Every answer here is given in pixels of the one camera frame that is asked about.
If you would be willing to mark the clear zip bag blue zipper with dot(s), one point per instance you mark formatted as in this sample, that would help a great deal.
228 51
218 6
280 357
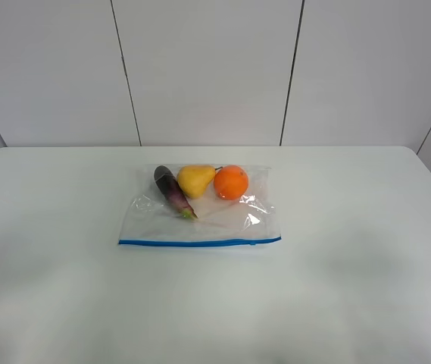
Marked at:
151 221

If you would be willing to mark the orange fruit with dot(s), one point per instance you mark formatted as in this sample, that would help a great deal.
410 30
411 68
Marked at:
230 182

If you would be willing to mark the yellow pear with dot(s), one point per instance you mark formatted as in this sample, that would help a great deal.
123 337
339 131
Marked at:
195 179

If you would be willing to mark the purple eggplant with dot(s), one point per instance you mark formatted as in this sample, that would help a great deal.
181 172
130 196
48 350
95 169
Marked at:
170 189

